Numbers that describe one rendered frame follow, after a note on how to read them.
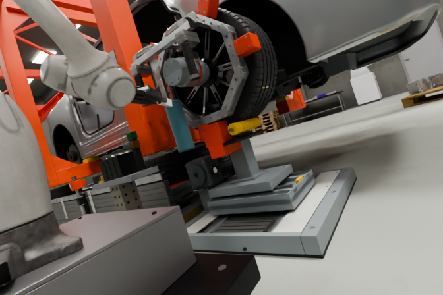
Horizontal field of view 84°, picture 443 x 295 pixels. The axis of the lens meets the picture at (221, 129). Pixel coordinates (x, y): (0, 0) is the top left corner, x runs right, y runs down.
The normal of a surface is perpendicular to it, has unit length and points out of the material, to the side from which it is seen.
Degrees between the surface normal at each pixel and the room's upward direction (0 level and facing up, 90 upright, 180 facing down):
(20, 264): 91
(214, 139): 90
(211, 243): 90
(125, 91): 128
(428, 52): 90
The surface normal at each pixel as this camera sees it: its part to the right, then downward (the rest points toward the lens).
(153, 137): 0.76, -0.26
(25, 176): 0.95, -0.26
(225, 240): -0.58, 0.16
